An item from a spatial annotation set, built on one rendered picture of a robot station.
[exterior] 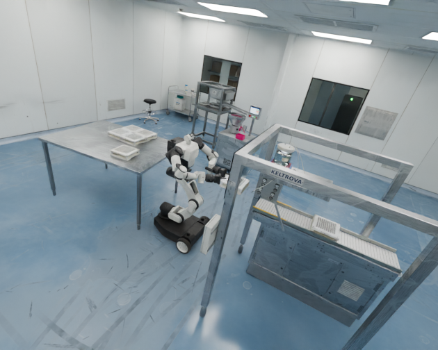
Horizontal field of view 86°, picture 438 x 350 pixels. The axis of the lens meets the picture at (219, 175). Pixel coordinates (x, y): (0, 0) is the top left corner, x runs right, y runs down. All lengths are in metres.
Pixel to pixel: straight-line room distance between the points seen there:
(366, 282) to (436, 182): 5.27
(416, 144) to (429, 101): 0.96
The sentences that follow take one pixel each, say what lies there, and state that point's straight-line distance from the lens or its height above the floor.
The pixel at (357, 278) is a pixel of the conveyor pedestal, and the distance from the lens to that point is 2.70.
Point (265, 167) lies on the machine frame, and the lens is 1.41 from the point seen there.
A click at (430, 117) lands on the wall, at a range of 7.20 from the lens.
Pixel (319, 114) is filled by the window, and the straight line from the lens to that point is 7.06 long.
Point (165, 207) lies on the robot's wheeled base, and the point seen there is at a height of 0.33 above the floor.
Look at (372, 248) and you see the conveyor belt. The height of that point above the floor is 0.91.
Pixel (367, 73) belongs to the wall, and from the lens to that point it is 6.96.
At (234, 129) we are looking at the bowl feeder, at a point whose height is 0.85.
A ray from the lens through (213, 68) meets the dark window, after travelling 8.01.
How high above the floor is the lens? 2.26
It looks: 28 degrees down
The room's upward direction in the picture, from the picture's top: 11 degrees clockwise
